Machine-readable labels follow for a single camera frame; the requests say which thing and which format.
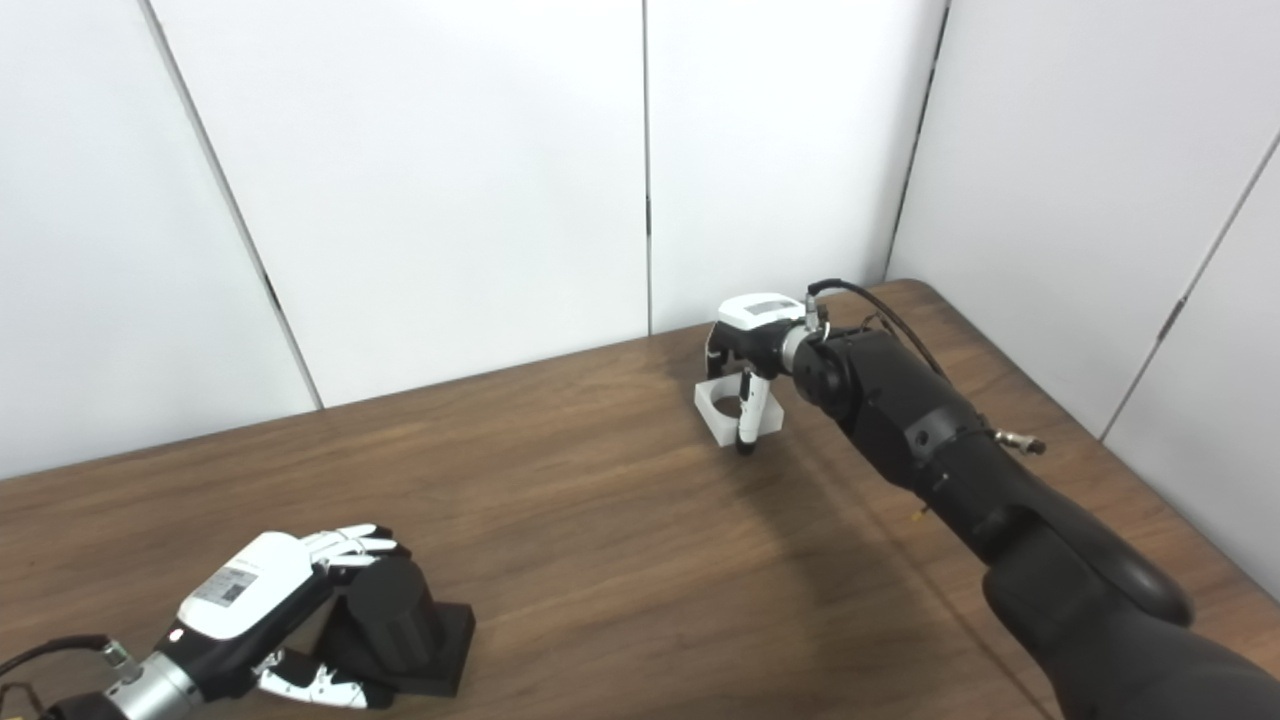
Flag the black peg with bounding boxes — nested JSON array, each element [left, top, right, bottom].
[[285, 553, 476, 698]]

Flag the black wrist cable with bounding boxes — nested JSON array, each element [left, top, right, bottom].
[[0, 633, 131, 720], [806, 279, 951, 381]]

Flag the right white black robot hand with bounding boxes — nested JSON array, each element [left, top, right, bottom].
[[703, 292, 813, 457]]

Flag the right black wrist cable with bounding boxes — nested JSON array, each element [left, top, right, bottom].
[[806, 279, 951, 381]]

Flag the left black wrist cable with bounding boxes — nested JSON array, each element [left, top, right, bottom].
[[0, 633, 131, 720]]

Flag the white square piece with hole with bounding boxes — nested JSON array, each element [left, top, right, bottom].
[[694, 372, 783, 444]]

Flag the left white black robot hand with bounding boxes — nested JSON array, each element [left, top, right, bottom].
[[155, 523, 413, 711]]

